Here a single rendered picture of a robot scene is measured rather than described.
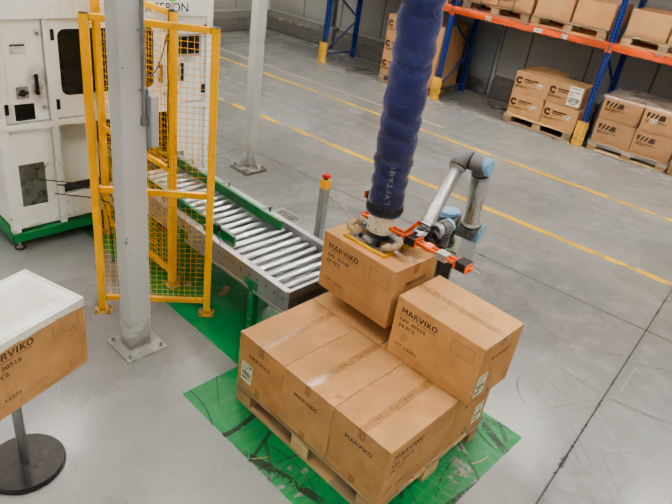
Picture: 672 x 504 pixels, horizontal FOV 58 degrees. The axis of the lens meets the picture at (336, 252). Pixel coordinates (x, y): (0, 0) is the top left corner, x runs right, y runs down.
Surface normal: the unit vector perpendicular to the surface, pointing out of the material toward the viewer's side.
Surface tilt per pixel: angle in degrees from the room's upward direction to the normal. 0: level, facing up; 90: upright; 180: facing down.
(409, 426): 0
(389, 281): 90
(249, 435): 0
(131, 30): 90
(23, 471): 0
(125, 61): 90
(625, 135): 90
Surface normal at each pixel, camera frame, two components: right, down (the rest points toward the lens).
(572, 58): -0.62, 0.31
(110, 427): 0.14, -0.86
